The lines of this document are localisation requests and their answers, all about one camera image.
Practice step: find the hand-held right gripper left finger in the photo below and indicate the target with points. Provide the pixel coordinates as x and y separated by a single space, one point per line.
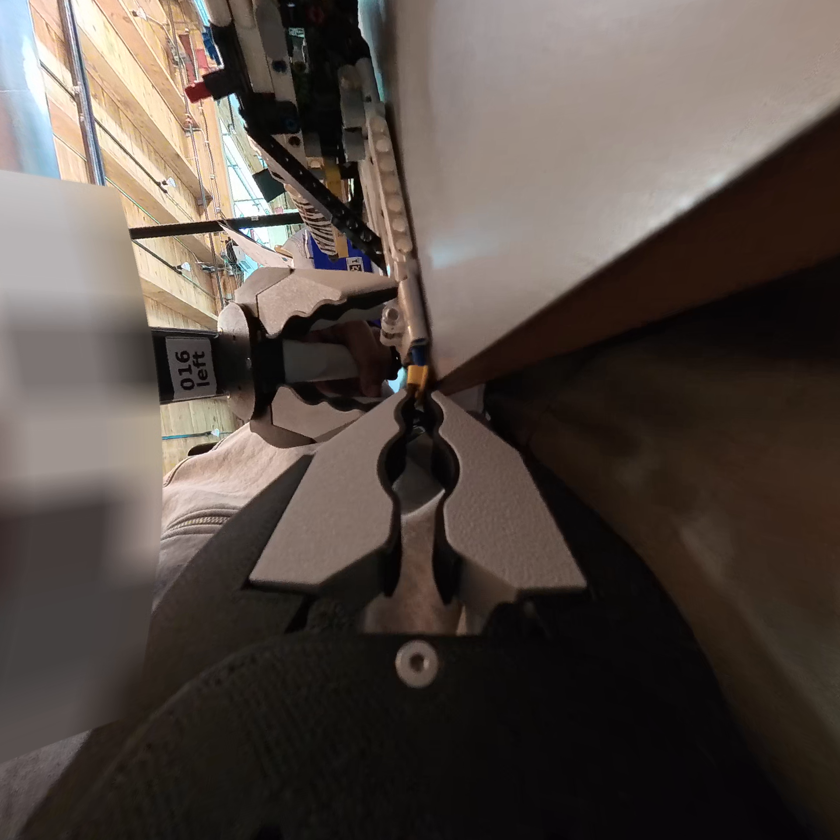
328 525

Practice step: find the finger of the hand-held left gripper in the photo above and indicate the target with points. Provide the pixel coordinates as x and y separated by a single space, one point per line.
308 292
295 420

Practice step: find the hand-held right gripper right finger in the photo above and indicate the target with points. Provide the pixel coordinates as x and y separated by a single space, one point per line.
512 525

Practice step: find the zebra striped lego helicopter model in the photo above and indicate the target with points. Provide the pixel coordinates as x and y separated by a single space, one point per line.
394 197

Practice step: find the long yellow lego piece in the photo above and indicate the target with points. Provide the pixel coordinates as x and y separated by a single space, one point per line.
417 376

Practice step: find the person's left hand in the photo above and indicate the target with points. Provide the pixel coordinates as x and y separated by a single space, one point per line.
371 354

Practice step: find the blue plastic bin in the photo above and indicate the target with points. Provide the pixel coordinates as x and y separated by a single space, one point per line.
328 253

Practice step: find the black metal pole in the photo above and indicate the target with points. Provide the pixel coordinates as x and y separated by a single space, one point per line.
197 226

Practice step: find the silver ventilation duct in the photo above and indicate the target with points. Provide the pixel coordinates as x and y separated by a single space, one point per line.
23 85

